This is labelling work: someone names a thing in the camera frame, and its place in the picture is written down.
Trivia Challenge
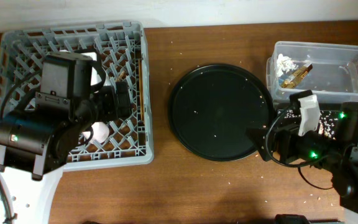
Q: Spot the pink cup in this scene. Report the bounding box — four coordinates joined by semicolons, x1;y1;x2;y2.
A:
90;122;109;144

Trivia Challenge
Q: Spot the wooden chopstick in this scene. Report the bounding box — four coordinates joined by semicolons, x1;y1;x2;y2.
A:
137;59;144;122

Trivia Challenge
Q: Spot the food scraps pile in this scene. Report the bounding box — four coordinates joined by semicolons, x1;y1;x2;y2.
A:
278;110;340;139

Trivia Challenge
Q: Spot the gold snack wrapper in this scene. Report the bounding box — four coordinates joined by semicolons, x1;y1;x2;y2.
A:
280;63;313;89

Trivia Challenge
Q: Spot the white tissue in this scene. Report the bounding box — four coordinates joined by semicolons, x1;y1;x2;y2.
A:
275;54;298;77

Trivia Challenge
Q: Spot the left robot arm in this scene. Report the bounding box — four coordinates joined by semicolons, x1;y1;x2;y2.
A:
0;50;132;223

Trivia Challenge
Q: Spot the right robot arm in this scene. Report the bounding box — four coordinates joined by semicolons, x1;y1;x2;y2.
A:
246;102;358;223

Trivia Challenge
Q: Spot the grey dishwasher rack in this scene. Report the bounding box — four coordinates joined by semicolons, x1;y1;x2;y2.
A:
0;21;154;172

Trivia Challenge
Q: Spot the black rectangular bin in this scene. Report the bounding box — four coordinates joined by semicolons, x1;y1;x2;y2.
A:
266;102;358;144

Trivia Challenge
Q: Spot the round black tray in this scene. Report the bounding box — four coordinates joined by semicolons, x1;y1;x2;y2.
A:
167;64;275;162

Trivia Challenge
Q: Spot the clear plastic bin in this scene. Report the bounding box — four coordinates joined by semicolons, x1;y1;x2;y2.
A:
266;41;358;104

